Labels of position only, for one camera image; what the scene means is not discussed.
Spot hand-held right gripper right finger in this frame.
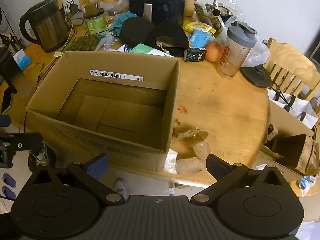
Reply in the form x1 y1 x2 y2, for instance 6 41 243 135
190 154 292 205

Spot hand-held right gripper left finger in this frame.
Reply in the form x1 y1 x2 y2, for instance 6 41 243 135
26 153 125 207

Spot large cardboard box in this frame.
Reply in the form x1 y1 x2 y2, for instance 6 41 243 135
25 51 180 173

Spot black knit hat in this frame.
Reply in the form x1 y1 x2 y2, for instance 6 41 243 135
146 21 190 57
120 17 155 46

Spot teal bath loofah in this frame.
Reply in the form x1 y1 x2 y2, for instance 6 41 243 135
110 11 138 34

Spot blue slipper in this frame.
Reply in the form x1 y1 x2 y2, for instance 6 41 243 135
2 172 17 188
2 185 17 200

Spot blue white tissue box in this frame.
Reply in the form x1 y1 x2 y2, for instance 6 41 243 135
12 49 32 70

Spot small torn cardboard box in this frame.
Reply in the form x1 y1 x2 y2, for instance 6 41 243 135
260 134 319 175

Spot stainless steel electric kettle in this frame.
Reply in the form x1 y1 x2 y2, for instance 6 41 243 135
19 0 70 53

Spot white paper bags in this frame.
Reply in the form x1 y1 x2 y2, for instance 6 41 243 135
267 89 320 130

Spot green net bag of balls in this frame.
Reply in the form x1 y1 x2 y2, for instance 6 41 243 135
66 34 99 52

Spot clear shaker bottle grey lid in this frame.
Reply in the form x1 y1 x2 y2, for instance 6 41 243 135
216 21 258 78

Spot small black carton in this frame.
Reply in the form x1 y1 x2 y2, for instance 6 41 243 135
184 47 207 62

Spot red apple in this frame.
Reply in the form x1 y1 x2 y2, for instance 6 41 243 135
204 42 223 63

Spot clear bag of snacks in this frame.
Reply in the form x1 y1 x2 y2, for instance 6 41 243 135
96 31 118 50

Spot green white paper box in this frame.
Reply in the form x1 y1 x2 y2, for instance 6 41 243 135
117 43 175 58

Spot light blue tissue pack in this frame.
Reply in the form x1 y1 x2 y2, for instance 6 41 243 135
187 29 212 48

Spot green label jar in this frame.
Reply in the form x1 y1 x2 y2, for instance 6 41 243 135
83 9 108 35

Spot black power adapter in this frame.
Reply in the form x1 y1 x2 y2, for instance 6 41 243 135
67 0 79 14

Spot wooden slatted chair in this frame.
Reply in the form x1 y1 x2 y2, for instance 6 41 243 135
265 38 320 100

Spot yellow wet wipes pack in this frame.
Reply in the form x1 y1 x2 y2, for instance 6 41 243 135
182 21 216 34

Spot black tape roll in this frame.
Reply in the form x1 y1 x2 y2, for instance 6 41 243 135
217 4 234 18

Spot crumpled clear plastic bag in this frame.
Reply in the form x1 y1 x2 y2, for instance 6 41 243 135
100 0 129 14

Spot dark blue air fryer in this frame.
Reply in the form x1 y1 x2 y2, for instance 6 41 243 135
127 0 189 27

